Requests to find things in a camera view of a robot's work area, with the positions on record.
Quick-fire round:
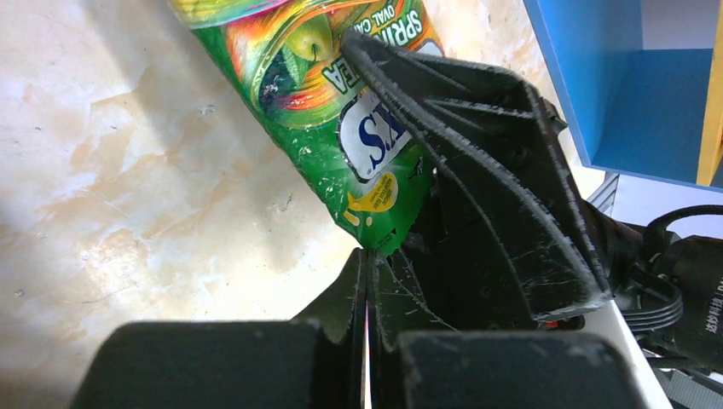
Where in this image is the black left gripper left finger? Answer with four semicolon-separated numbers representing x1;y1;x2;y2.
71;249;367;408

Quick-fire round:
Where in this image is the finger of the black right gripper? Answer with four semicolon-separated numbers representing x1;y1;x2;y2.
341;29;611;320
403;188;537;331

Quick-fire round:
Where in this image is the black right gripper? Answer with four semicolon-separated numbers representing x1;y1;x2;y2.
541;102;722;371

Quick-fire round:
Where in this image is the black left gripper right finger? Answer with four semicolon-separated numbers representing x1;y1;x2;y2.
367;251;647;408

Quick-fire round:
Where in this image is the green candy bag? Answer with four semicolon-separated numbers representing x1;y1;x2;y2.
171;0;442;254

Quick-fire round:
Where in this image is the blue yellow pink shelf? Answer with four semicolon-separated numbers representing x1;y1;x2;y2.
525;1;722;191

